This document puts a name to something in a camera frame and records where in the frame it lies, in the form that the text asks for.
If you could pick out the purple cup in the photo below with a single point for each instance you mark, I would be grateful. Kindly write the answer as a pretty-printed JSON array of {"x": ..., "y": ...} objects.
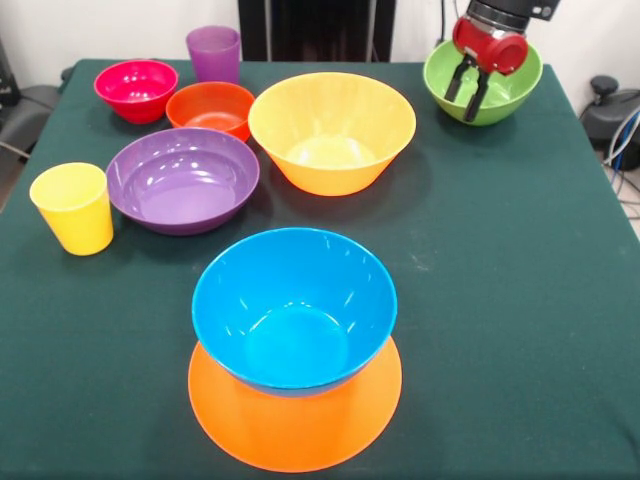
[{"x": 212, "y": 55}]

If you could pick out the green bowl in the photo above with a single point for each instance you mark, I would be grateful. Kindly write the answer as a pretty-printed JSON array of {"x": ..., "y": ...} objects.
[{"x": 510, "y": 95}]

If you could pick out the large orange bowl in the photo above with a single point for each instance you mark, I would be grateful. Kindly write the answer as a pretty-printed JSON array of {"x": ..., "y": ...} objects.
[
  {"x": 295, "y": 430},
  {"x": 330, "y": 115}
]

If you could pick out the dark green tablecloth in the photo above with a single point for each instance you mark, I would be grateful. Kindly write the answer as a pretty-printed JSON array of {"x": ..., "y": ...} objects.
[{"x": 500, "y": 300}]

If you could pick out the pink bowl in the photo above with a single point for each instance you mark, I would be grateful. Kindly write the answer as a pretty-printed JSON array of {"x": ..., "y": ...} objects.
[{"x": 135, "y": 87}]

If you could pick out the opaque blue bowl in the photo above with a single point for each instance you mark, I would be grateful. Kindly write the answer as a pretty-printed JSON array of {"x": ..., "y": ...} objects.
[{"x": 295, "y": 285}]

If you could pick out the yellow cup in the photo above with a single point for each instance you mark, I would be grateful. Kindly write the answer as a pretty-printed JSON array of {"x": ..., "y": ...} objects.
[{"x": 75, "y": 220}]

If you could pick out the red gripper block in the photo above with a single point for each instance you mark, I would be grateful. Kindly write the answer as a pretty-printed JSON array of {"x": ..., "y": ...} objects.
[{"x": 490, "y": 47}]

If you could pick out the small red-orange bowl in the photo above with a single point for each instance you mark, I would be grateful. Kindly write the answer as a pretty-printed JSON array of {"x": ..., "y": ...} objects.
[{"x": 210, "y": 105}]

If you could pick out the wide purple bowl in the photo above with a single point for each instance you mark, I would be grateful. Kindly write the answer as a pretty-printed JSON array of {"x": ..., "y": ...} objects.
[{"x": 182, "y": 180}]

